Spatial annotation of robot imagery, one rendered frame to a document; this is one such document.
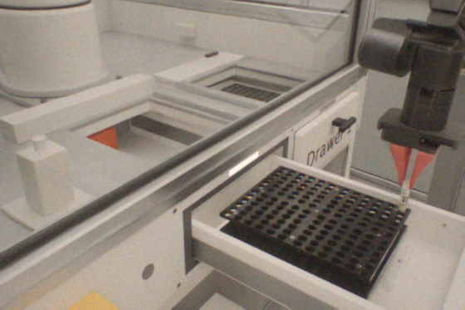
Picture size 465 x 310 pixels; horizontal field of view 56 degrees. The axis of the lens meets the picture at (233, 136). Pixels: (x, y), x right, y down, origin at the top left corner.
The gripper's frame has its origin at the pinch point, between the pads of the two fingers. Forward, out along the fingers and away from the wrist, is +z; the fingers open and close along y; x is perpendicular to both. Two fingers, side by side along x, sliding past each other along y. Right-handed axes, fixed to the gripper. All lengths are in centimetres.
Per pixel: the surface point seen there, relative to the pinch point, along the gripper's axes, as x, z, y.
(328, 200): 4.0, 5.1, 9.6
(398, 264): 5.6, 10.1, -2.2
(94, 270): 36.4, 2.9, 23.6
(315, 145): -15.5, 6.9, 20.5
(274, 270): 20.2, 7.1, 9.8
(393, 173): -161, 83, 31
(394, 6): -160, -2, 47
